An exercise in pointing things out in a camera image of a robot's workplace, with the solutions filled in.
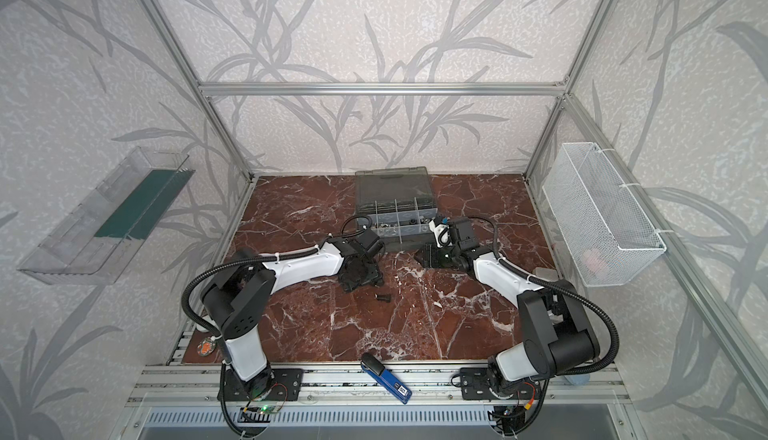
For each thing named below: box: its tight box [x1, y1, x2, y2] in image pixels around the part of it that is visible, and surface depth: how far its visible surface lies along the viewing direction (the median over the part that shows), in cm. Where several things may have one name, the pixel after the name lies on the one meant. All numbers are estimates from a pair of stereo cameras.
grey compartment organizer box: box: [355, 166, 438, 252], surface depth 114 cm
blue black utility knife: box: [360, 352, 413, 405], surface depth 73 cm
